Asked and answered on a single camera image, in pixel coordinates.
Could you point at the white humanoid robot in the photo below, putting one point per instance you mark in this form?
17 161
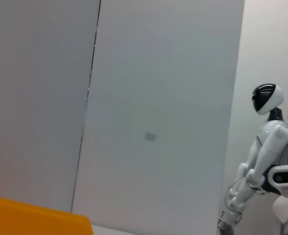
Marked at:
268 147

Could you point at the yellow plastic bin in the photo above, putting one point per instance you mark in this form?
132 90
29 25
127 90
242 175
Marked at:
36 220

